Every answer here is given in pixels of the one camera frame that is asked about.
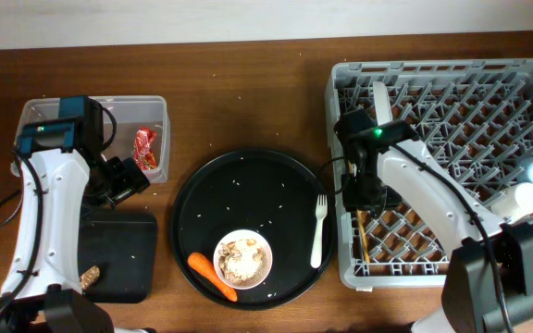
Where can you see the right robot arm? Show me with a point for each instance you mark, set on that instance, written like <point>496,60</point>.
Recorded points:
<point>489,284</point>

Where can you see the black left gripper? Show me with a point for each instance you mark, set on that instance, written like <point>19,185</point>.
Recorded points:
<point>130,176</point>

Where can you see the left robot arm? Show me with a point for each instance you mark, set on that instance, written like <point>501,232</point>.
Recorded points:
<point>62,170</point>

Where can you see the orange carrot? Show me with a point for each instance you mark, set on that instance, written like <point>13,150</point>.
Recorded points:
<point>199,263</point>

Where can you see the white bowl with oatmeal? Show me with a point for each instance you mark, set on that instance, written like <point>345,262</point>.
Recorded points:
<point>243,259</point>

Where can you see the cream white cup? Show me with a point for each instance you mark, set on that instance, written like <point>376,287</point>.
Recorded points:
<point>516,202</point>

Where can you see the white plastic fork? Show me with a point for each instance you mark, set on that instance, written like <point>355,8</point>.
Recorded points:
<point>321,212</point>

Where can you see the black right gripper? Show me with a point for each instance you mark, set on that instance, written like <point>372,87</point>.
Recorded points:
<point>390,199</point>

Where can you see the grey dishwasher rack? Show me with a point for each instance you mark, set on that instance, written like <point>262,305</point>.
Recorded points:
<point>476,118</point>

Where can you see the red snack wrapper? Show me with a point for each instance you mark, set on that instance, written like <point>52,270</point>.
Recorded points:
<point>143,155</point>

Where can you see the brown cookie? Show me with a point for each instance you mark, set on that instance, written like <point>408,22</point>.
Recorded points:
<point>89,277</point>

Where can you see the black rectangular tray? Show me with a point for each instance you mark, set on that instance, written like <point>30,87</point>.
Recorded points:
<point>122,246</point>

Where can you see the clear plastic bin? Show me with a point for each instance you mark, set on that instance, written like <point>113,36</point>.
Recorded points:
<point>131,112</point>

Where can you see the grey-white plate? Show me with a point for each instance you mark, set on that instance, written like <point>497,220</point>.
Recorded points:
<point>382,103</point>

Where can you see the wooden chopstick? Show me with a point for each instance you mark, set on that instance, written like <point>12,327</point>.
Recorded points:
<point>362,219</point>

